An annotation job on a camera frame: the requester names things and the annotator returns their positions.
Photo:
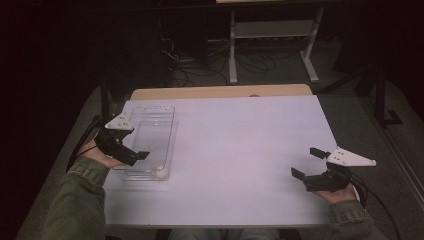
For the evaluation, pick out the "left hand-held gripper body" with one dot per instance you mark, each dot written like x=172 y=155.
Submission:
x=116 y=146

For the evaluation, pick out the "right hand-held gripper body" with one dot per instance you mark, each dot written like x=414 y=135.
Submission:
x=328 y=181

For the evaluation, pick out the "clear plastic tray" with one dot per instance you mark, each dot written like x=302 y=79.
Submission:
x=155 y=140

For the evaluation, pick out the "small white ball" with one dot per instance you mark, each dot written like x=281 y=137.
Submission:
x=162 y=172

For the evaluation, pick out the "person's right hand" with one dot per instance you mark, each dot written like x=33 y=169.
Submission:
x=336 y=196

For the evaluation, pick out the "person's left hand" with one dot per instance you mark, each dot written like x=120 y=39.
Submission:
x=98 y=155

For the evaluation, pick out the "white table cover board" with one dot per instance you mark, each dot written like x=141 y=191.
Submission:
x=233 y=173

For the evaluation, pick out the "wooden table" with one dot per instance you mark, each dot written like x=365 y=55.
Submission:
x=216 y=91

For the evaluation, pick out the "white metal desk frame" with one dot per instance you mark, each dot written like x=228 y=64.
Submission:
x=273 y=30

